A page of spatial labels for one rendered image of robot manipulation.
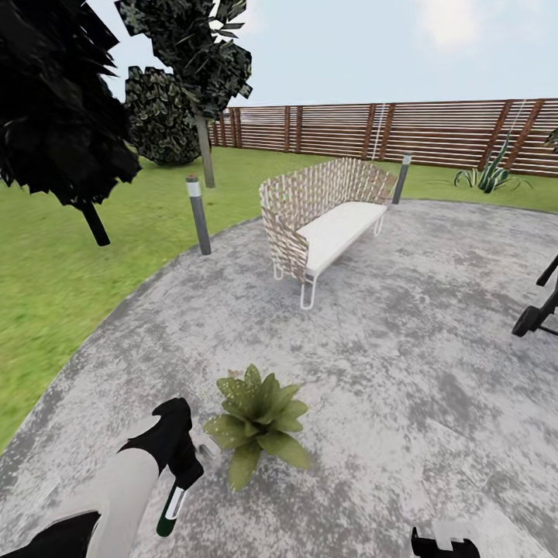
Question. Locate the pot plant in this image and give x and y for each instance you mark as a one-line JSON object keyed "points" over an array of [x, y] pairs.
{"points": [[259, 416]]}

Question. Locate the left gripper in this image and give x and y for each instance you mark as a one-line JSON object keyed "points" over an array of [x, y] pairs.
{"points": [[186, 467]]}

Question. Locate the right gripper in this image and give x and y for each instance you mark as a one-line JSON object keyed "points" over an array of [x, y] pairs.
{"points": [[427, 548]]}

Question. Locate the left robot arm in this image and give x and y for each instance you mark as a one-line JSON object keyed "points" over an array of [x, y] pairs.
{"points": [[102, 520]]}

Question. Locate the charcoal grill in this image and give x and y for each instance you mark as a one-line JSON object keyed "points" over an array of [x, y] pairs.
{"points": [[531, 318]]}

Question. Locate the garden chair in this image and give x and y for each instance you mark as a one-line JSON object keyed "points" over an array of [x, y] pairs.
{"points": [[312, 216]]}

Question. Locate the insectifuge atomizer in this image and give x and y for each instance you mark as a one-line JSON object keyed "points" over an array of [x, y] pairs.
{"points": [[171, 510]]}

